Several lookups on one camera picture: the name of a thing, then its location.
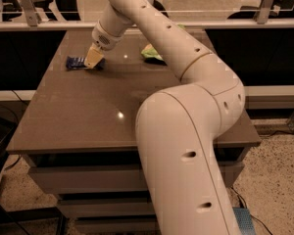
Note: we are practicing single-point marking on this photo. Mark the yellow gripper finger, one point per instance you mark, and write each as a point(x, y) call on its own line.
point(93, 58)

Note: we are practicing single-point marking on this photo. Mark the blue rxbar blueberry bar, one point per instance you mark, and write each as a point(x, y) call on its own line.
point(77, 63)

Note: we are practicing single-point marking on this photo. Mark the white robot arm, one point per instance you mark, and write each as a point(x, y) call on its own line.
point(176, 127)

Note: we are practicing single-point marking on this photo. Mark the green snack chip bag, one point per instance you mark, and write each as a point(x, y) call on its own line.
point(151, 56)

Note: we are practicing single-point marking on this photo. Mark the grey drawer cabinet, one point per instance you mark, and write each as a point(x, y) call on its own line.
point(78, 136)

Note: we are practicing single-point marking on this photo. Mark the black office chair left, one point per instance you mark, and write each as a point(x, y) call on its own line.
point(10, 9)

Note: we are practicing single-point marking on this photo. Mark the blue perforated box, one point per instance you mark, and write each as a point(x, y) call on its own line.
point(244, 220)

